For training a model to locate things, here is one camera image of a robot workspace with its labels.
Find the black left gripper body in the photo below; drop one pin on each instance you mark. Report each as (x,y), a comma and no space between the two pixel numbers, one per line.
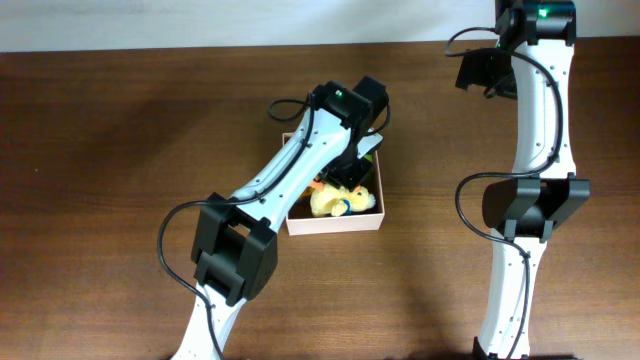
(347,169)

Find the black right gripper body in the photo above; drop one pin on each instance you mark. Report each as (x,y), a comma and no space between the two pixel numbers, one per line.
(480,70)

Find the yellow plush bunny toy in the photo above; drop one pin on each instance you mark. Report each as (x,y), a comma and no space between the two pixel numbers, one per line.
(329,200)

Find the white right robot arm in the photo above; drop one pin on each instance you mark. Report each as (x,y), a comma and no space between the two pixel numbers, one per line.
(530,63)

